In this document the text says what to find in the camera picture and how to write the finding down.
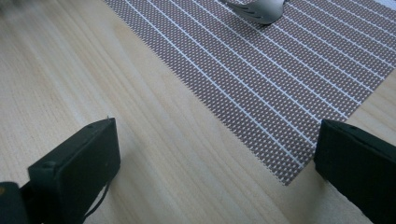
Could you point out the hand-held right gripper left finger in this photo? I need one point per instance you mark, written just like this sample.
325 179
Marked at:
74 168

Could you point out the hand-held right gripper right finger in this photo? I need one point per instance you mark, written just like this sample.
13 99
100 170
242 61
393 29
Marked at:
358 165

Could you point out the brown woven striped placemat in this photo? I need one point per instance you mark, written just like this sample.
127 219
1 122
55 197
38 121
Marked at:
264 77

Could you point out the grey slotted spoon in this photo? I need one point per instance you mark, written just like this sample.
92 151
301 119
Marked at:
260 11

